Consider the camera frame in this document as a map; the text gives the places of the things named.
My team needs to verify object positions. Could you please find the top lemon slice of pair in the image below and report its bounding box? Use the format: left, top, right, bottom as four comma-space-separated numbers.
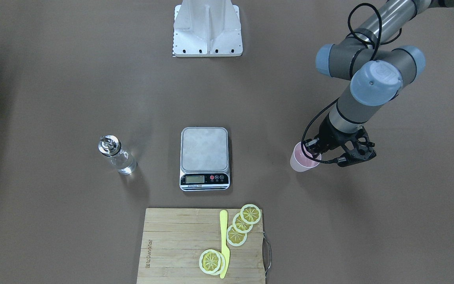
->
199, 249, 220, 275

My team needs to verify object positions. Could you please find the lemon slice in row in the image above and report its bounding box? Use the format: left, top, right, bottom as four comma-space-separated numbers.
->
232, 212, 253, 234
227, 225, 247, 247

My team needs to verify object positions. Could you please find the yellow plastic knife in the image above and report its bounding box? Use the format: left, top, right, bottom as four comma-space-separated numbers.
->
220, 209, 230, 279

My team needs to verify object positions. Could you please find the pink plastic cup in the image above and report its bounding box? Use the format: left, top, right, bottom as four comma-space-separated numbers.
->
290, 142, 320, 172

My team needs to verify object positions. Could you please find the lemon slice near handle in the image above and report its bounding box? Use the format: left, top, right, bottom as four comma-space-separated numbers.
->
240, 204, 262, 225

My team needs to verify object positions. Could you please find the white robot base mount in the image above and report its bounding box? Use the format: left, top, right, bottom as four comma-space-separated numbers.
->
172, 0, 244, 58

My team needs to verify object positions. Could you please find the wooden cutting board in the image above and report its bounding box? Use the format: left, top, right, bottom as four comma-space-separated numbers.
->
136, 208, 271, 284

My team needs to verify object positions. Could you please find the glass sauce bottle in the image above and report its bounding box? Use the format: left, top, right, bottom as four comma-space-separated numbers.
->
98, 135, 137, 176

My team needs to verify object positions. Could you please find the lemon slice of pair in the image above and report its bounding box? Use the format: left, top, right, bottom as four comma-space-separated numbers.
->
211, 253, 226, 275
199, 249, 220, 275

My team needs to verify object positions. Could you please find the digital kitchen scale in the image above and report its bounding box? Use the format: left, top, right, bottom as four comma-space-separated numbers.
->
179, 127, 231, 192

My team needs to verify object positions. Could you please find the lower lemon slice of pair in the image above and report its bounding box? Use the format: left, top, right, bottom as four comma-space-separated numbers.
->
211, 253, 226, 275

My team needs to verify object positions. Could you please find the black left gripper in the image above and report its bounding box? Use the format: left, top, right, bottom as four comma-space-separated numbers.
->
304, 118, 377, 167

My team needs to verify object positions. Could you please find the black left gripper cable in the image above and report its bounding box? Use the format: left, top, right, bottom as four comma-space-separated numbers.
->
301, 3, 402, 164

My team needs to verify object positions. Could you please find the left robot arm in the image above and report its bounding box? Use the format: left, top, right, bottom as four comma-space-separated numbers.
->
300, 0, 431, 167

